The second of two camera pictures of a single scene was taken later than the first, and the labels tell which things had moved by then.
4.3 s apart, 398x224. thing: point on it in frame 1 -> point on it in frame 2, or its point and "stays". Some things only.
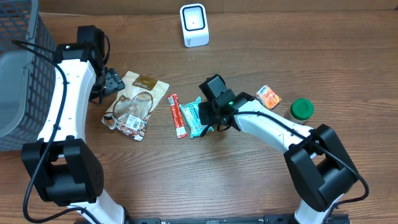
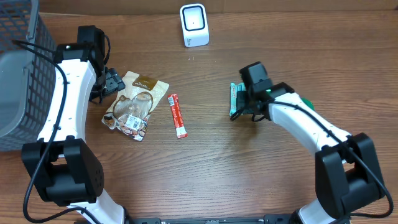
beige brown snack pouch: (137, 98) stays
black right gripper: (204, 116) -> (241, 101)
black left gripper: (112, 84) stays
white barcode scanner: (194, 25) stays
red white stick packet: (177, 116) stays
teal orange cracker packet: (191, 112) -> (234, 88)
